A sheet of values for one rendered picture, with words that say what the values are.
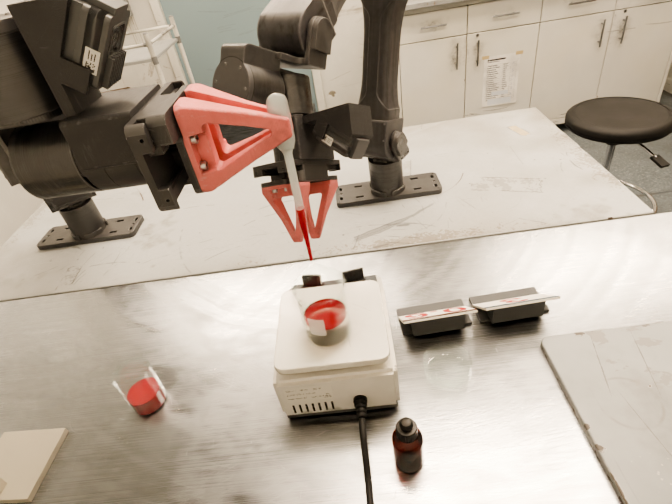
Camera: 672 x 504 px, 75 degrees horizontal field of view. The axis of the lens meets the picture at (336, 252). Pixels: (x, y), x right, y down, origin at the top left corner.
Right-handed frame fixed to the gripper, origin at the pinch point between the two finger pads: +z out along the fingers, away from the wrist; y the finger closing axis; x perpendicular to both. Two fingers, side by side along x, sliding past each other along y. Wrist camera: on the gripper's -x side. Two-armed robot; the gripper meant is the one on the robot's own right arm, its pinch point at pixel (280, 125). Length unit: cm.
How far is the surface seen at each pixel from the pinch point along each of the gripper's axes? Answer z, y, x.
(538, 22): 118, 243, 53
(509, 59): 103, 241, 70
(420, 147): 20, 60, 32
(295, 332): -3.6, 0.7, 23.2
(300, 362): -2.9, -3.5, 23.2
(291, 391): -4.4, -4.6, 26.3
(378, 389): 4.5, -4.5, 27.7
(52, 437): -33.8, -3.9, 31.1
